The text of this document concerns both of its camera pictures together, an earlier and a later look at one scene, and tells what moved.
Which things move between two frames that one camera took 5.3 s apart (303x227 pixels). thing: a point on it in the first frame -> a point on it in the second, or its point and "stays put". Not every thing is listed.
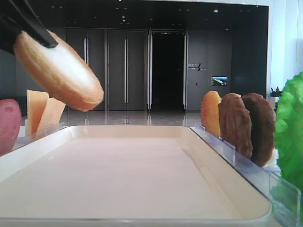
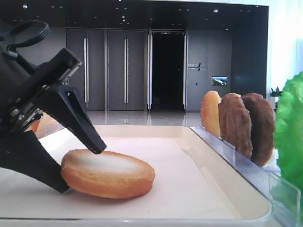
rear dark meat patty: (262, 119) stays put
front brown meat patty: (235, 124) stays put
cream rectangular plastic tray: (125, 176) stays put
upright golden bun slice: (209, 116) stays put
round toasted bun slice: (59, 72) -> (111, 175)
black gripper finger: (30, 21) -> (65, 104)
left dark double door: (90, 44) stays put
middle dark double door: (126, 69) stays put
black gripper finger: (9, 30) -> (22, 152)
